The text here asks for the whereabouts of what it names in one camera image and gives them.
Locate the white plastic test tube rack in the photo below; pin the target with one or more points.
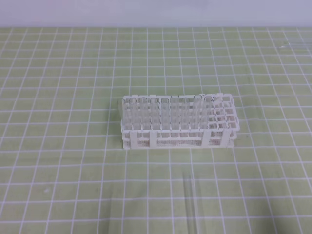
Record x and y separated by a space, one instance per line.
146 123

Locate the clear glass test tube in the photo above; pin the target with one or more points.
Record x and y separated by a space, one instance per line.
189 198

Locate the clear test tube in rack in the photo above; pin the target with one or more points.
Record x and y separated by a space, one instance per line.
196 115
185 113
175 112
206 109

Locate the green checkered tablecloth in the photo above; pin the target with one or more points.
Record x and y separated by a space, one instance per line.
63 169

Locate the clear test tube far corner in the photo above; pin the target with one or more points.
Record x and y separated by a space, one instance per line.
297 45

